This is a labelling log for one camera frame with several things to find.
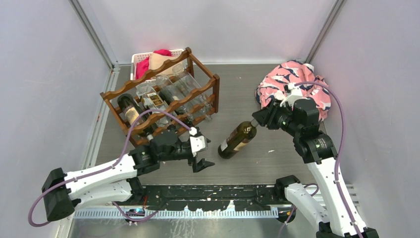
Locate aluminium corner post left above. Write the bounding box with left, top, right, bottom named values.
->
left=68, top=0, right=120, bottom=71

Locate aluminium frame rail front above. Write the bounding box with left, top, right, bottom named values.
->
left=61, top=185, right=360, bottom=220

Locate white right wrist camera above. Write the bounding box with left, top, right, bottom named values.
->
left=280, top=83, right=303, bottom=108

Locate beige folded cloth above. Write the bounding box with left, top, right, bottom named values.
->
left=149, top=53, right=184, bottom=77

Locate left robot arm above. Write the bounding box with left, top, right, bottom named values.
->
left=42, top=127, right=214, bottom=222

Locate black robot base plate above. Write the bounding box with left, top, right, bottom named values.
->
left=117, top=184, right=291, bottom=212

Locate small clear glass bottle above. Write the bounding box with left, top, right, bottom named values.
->
left=156, top=75, right=194, bottom=126

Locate aluminium corner post right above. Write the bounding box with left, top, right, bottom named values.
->
left=305, top=0, right=347, bottom=63

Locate wooden wine rack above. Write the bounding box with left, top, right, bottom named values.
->
left=101, top=48, right=220, bottom=147

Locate red cloth in basket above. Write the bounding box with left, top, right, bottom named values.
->
left=134, top=49, right=174, bottom=80

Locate aluminium corner post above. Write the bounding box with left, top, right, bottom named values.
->
left=68, top=0, right=120, bottom=71
left=305, top=0, right=347, bottom=63

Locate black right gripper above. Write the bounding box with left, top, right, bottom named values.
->
left=253, top=98, right=302, bottom=137

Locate dark green bottle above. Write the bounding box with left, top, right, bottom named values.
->
left=117, top=93, right=151, bottom=126
left=218, top=119, right=259, bottom=159

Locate clear bottle with dark cap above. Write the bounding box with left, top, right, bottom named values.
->
left=136, top=83, right=168, bottom=111

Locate pink shark print cloth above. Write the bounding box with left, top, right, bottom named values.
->
left=255, top=60, right=331, bottom=121

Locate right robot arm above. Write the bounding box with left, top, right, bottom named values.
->
left=252, top=98, right=379, bottom=238

